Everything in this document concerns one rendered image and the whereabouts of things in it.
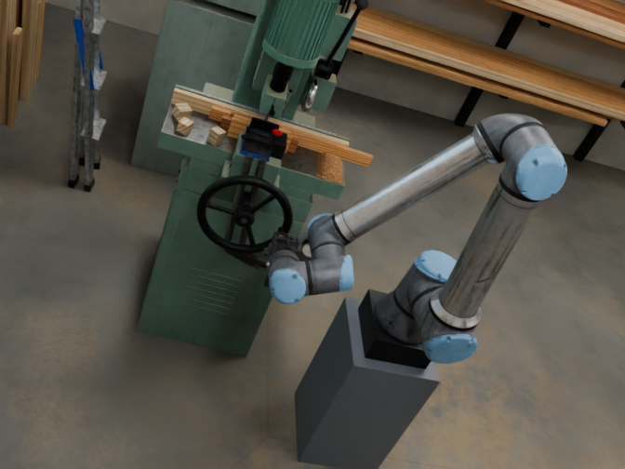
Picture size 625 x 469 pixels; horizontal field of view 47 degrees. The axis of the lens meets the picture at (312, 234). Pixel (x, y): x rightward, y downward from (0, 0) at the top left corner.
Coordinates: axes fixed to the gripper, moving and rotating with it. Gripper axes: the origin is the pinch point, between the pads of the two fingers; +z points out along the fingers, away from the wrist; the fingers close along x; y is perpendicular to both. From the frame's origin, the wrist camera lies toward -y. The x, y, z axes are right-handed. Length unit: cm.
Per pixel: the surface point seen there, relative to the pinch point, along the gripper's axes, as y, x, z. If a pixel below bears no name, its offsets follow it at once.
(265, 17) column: 60, 21, 40
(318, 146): 26.4, -7.9, 32.1
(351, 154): 27.3, -19.1, 31.8
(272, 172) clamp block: 19.1, 7.2, 8.2
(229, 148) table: 19.8, 20.8, 20.0
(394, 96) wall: 29, -93, 290
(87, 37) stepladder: 29, 81, 93
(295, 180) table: 15.9, -2.1, 19.5
